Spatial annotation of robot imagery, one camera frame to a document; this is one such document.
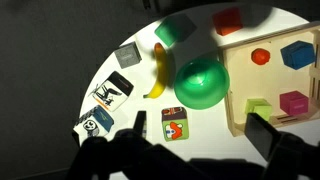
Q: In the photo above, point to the colourful picture cube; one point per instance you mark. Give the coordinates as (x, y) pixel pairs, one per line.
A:
(174, 124)

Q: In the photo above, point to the yellow toy banana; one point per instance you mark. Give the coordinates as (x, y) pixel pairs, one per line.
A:
(161, 71)

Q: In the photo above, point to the magenta block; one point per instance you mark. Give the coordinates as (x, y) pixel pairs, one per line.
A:
(293, 103)

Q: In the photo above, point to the lime green block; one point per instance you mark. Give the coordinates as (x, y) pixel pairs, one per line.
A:
(258, 107)

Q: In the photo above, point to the orange block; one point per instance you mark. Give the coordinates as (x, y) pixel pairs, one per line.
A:
(227, 20)

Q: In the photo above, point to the grey patterned cube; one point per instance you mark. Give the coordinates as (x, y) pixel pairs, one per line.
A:
(127, 55)

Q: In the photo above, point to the green plastic bowl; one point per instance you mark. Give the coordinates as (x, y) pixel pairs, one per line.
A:
(201, 83)

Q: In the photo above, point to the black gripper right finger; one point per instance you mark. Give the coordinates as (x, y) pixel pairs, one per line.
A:
(261, 135)

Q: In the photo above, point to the shallow wooden tray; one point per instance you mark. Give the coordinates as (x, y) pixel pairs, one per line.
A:
(246, 83)

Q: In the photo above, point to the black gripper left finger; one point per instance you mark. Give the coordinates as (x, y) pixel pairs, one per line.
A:
(140, 121)

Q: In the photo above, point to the black white bird cube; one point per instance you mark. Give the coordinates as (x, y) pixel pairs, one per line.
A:
(111, 90)

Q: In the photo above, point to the black white owl cube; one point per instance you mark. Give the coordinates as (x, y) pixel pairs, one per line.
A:
(95, 121)

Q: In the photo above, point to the blue block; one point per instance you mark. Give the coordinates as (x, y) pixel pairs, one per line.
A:
(297, 55)

